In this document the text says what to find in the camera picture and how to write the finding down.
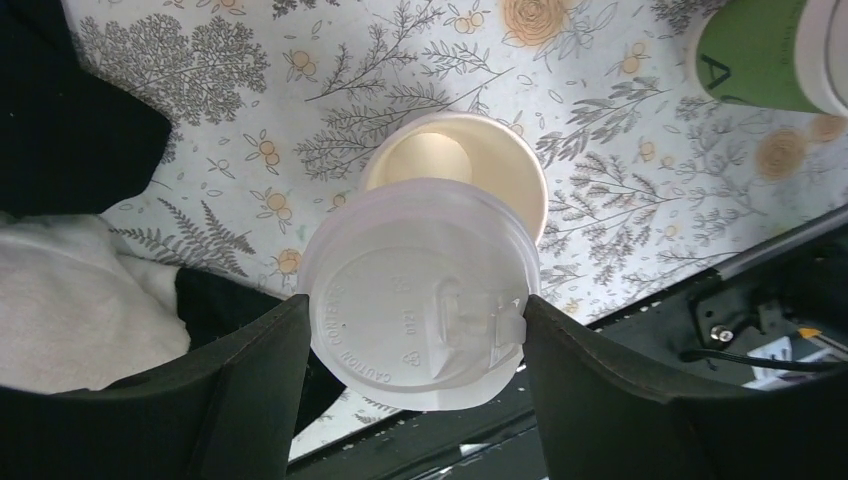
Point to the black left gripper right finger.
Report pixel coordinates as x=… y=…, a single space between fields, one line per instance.
x=605 y=411

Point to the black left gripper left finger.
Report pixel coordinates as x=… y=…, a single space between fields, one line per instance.
x=224 y=411

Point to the white plastic cup lid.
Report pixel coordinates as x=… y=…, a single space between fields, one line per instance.
x=417 y=292

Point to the black white checkered blanket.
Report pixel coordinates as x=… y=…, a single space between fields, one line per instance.
x=87 y=113

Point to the stack of green paper cups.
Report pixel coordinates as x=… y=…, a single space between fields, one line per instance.
x=785 y=55

